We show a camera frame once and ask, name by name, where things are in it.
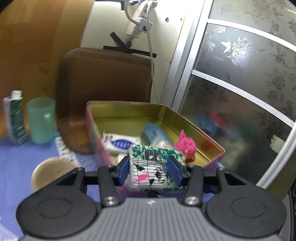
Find white patterned packet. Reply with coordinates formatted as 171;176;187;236
55;137;80;163

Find black tape strips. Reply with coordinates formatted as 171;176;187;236
103;32;158;59

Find pink puff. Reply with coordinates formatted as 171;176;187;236
175;130;197;161

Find wooden headboard panel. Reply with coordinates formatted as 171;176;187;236
0;0;96;138

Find white power cable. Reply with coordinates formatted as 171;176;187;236
146;2;162;104

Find clear plastic wrap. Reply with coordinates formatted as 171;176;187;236
0;215;19;241

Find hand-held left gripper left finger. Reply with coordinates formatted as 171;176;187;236
57;156;130;207

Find patterned tissue pack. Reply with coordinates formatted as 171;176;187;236
127;144;187;193

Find beige round lid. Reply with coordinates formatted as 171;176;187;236
31;157;80;192

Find white green toothpaste box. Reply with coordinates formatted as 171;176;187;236
3;90;29;146

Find white blue soap packet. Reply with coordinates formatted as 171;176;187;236
102;133;142;155

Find blue printed bedsheet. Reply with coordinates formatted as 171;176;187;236
0;134;103;241

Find light blue pouch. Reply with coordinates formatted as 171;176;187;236
143;123;174;149

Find frosted floral sliding door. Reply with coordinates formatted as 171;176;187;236
162;0;296;189

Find green plastic cup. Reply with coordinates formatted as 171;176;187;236
26;97;57;144

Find pink metal tin box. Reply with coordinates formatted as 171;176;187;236
86;100;226;200

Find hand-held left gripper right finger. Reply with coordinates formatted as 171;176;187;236
167;157;247;207

